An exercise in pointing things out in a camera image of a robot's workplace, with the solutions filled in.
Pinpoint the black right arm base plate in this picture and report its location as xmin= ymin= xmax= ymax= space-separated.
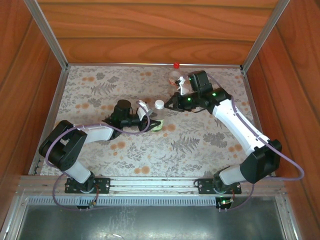
xmin=197 ymin=177 xmax=243 ymax=195

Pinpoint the aluminium frame cross bar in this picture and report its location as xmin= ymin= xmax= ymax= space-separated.
xmin=66 ymin=62 xmax=244 ymax=69

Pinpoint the grey slotted cable duct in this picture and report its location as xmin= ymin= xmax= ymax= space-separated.
xmin=26 ymin=196 xmax=278 ymax=207

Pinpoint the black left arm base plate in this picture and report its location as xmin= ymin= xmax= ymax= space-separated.
xmin=64 ymin=176 xmax=111 ymax=195

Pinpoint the aluminium frame side rail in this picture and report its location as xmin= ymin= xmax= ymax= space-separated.
xmin=240 ymin=68 xmax=286 ymax=181
xmin=28 ymin=68 xmax=69 ymax=176

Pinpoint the clear bottle green label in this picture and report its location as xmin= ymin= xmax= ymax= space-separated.
xmin=149 ymin=107 xmax=165 ymax=134

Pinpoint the clear bottle red label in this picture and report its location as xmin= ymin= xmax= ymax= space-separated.
xmin=168 ymin=66 xmax=186 ymax=94

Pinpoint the floral patterned table cloth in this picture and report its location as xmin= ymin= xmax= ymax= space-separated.
xmin=31 ymin=65 xmax=266 ymax=179

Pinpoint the grey sheet metal panel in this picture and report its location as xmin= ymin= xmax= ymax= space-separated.
xmin=0 ymin=196 xmax=303 ymax=240

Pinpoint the aluminium frame post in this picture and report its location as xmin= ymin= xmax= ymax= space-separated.
xmin=23 ymin=0 xmax=70 ymax=71
xmin=240 ymin=0 xmax=292 ymax=71

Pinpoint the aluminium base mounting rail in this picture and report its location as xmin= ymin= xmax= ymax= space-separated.
xmin=16 ymin=174 xmax=287 ymax=196

